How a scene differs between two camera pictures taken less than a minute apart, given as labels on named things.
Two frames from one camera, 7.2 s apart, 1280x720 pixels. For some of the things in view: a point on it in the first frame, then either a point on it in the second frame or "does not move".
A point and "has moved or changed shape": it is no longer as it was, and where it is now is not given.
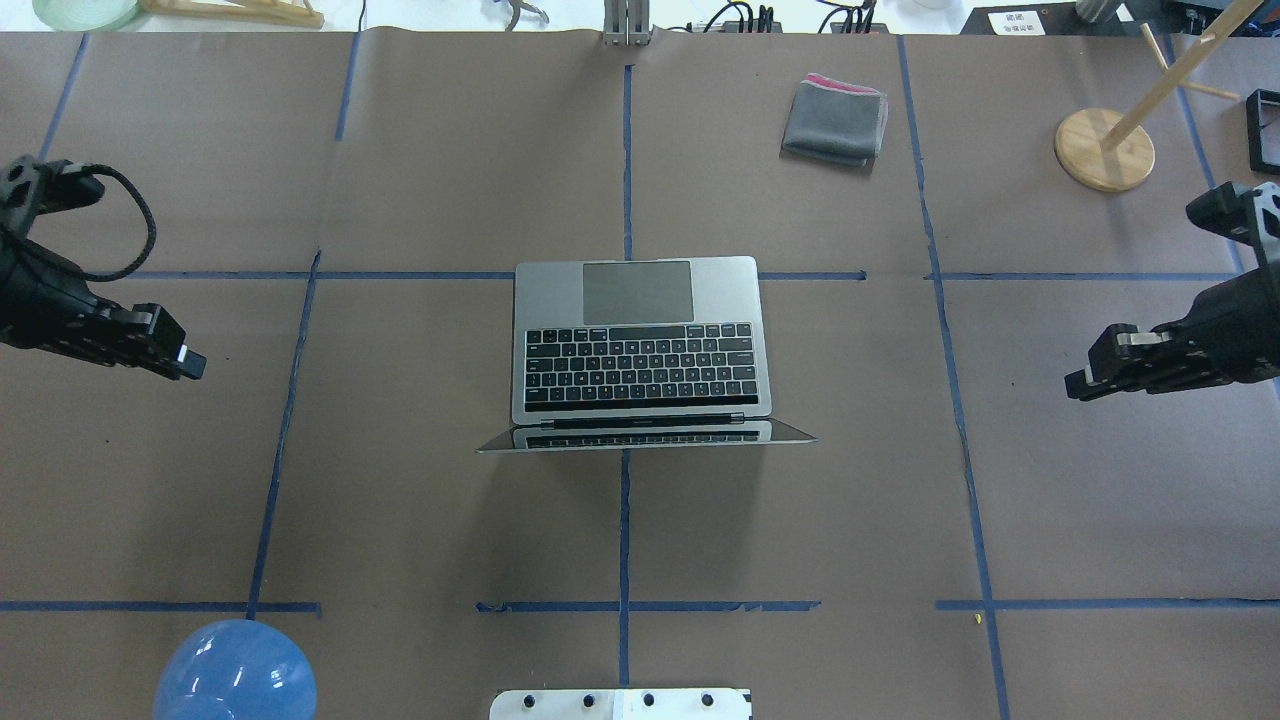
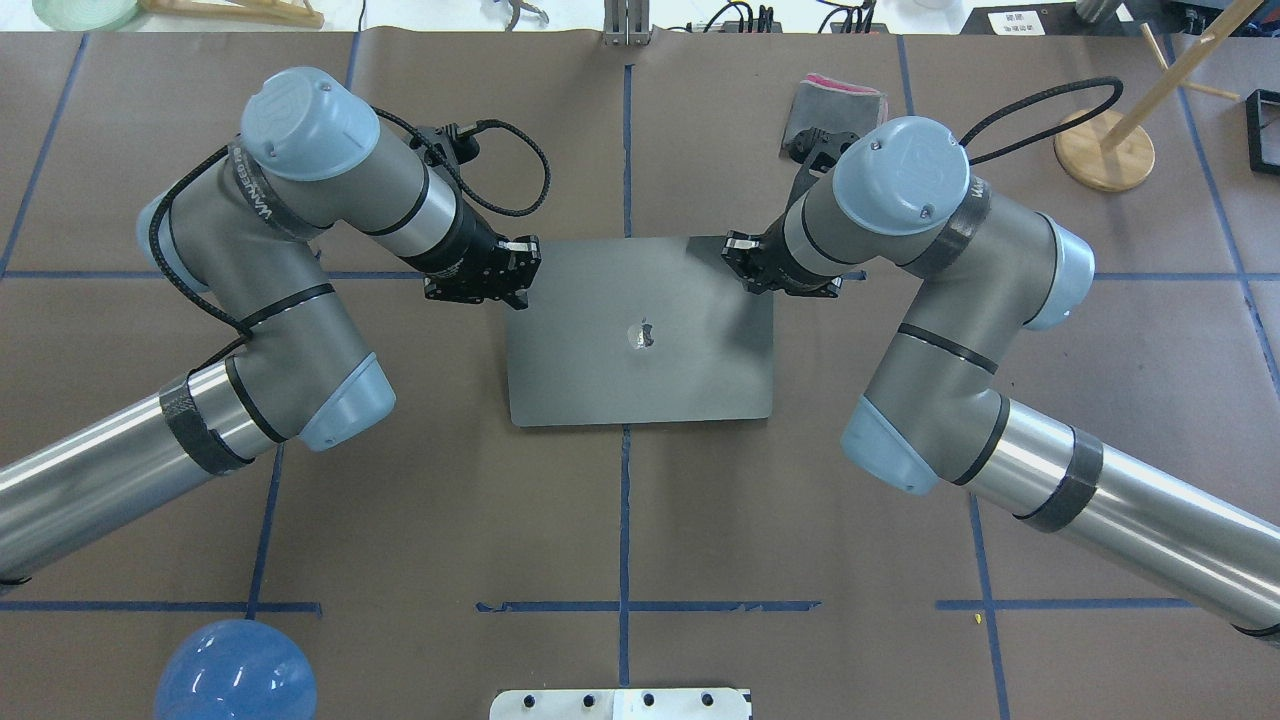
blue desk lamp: x=237 y=669 does not move
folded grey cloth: x=836 y=121 does not move
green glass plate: x=85 y=15 does not move
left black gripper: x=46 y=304 to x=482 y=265
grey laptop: x=640 y=352 has moved or changed shape
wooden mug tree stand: x=1110 y=151 does not move
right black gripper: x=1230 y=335 to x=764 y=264
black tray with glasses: x=1263 y=130 does not move
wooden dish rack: x=300 y=13 does not move
